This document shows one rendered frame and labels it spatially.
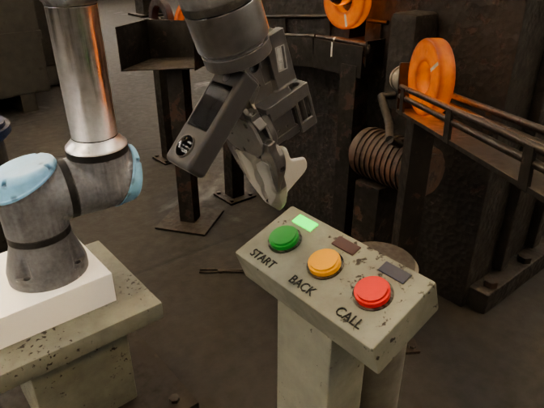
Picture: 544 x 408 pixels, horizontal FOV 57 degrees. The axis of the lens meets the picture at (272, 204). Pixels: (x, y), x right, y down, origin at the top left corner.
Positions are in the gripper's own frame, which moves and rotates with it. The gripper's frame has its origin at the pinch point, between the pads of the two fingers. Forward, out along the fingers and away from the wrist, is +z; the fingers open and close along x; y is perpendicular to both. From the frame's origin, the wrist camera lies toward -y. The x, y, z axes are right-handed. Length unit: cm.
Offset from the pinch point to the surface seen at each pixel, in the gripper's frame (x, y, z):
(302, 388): -7.8, -9.4, 22.2
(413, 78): 21, 54, 16
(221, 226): 98, 30, 81
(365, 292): -14.8, -0.8, 5.5
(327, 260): -7.9, 0.2, 5.5
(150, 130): 215, 59, 92
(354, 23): 56, 74, 17
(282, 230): 0.8, 0.5, 5.5
